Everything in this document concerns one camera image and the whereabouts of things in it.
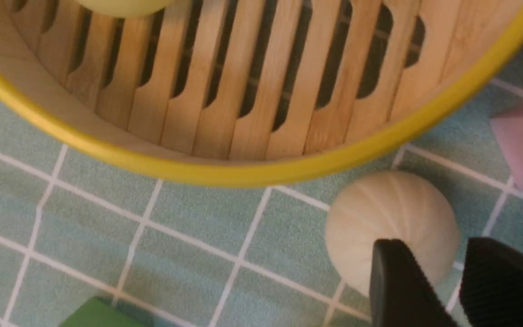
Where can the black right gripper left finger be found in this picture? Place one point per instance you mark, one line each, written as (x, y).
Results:
(400, 293)

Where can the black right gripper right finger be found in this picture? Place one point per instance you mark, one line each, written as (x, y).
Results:
(491, 291)

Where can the white bun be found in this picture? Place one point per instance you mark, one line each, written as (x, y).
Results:
(390, 204)

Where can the yellow bun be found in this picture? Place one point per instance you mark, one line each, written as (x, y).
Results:
(125, 8)

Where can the bamboo steamer tray yellow rim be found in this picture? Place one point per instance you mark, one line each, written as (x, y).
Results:
(247, 93)

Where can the green cube block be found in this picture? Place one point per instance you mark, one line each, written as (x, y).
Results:
(96, 313)

